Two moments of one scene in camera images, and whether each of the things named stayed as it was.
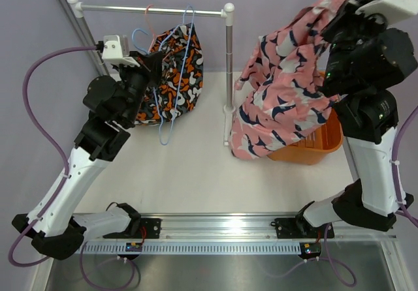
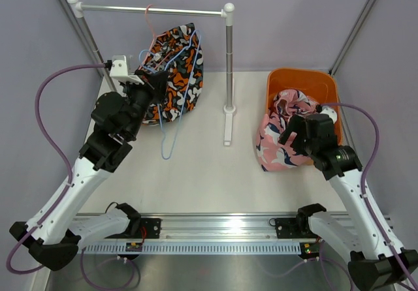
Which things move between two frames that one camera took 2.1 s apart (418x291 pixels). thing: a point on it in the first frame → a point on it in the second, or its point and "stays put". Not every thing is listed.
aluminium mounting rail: x=239 y=227 stays put
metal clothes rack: x=226 y=13 stays put
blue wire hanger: x=164 y=44 → x=164 y=64
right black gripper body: x=353 y=29 → x=304 y=146
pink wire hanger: x=155 y=36 stays put
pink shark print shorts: x=285 y=98 → x=272 y=155
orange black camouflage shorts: x=181 y=76 stays put
